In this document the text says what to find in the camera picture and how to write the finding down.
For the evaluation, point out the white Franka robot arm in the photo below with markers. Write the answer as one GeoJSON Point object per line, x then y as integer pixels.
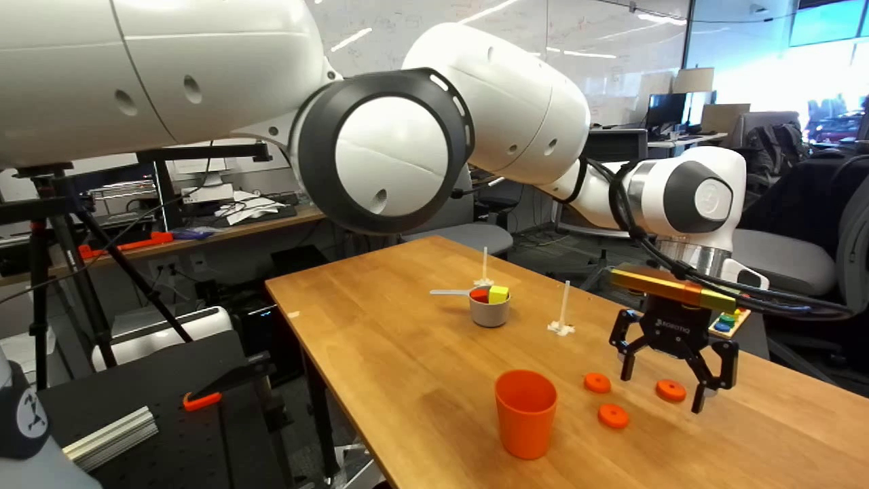
{"type": "Point", "coordinates": [227, 71]}

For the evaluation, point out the black white foreground device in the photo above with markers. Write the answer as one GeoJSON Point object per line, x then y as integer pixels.
{"type": "Point", "coordinates": [23, 425]}

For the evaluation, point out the yellow cube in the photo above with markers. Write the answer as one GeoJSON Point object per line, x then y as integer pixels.
{"type": "Point", "coordinates": [498, 296]}

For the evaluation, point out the white papers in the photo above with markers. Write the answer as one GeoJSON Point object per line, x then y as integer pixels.
{"type": "Point", "coordinates": [248, 210]}

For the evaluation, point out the white metal beam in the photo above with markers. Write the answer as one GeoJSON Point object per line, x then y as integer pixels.
{"type": "Point", "coordinates": [163, 338]}

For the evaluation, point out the aluminium bar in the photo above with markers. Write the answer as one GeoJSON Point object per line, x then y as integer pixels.
{"type": "Point", "coordinates": [112, 440]}

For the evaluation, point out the white lamp shade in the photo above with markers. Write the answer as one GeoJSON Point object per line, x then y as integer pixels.
{"type": "Point", "coordinates": [692, 80]}

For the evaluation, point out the black tripod orange knobs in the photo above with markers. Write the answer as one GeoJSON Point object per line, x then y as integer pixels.
{"type": "Point", "coordinates": [55, 228]}

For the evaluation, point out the colourful stacking toy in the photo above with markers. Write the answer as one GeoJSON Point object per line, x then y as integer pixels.
{"type": "Point", "coordinates": [733, 323]}

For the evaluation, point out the red-orange cube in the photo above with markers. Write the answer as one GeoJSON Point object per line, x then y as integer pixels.
{"type": "Point", "coordinates": [478, 296]}

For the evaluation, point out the low black table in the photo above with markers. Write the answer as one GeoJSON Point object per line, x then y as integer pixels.
{"type": "Point", "coordinates": [755, 343]}

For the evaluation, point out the black side table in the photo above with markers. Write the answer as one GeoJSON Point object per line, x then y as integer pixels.
{"type": "Point", "coordinates": [171, 435]}

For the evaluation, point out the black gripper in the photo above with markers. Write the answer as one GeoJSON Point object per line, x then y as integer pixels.
{"type": "Point", "coordinates": [675, 325]}

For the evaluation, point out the black clamp orange tip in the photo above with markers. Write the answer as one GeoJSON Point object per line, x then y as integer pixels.
{"type": "Point", "coordinates": [227, 383]}

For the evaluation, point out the orange bar clamp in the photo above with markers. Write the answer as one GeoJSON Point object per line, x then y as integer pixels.
{"type": "Point", "coordinates": [126, 245]}

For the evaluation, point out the long wooden desk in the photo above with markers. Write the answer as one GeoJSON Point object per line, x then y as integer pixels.
{"type": "Point", "coordinates": [273, 222]}

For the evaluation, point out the orange green wrist camera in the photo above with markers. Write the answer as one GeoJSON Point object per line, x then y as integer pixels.
{"type": "Point", "coordinates": [669, 289]}

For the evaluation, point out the orange plastic cup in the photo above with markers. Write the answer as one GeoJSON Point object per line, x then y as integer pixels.
{"type": "Point", "coordinates": [525, 419]}

